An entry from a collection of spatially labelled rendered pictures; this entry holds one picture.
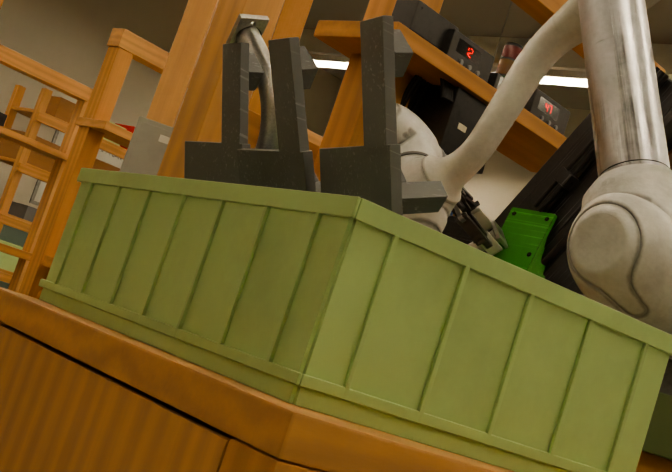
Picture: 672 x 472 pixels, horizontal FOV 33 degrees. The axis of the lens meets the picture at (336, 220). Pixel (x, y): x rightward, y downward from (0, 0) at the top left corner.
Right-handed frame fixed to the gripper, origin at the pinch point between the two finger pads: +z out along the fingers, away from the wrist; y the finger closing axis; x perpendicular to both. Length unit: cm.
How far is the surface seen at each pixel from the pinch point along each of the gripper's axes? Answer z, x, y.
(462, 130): -5.0, -4.2, 26.8
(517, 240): 4.4, -4.7, -2.2
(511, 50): 10, -19, 61
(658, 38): 561, -59, 657
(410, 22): -30.9, -8.3, 36.2
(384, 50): -112, -28, -83
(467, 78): -12.9, -11.4, 31.8
